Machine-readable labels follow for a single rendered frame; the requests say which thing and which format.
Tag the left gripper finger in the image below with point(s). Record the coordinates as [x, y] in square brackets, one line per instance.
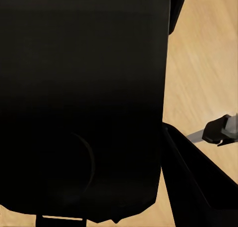
[200, 193]

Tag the digital camera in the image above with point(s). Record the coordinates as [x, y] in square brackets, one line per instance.
[82, 86]

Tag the camera tripod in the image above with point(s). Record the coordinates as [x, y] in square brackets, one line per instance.
[221, 131]

